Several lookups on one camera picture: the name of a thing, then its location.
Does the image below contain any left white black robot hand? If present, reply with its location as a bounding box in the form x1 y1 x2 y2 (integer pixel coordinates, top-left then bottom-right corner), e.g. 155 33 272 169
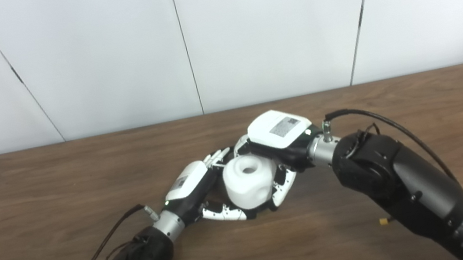
156 146 248 234

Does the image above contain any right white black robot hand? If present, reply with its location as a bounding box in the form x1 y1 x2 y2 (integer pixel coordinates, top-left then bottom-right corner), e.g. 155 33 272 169
227 102 335 216

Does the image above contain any round white piece with holes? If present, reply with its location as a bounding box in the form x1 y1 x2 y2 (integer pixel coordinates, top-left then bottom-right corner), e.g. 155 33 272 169
220 150 284 214

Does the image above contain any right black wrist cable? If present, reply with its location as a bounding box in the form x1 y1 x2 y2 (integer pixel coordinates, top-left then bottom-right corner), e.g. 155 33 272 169
318 92 458 203

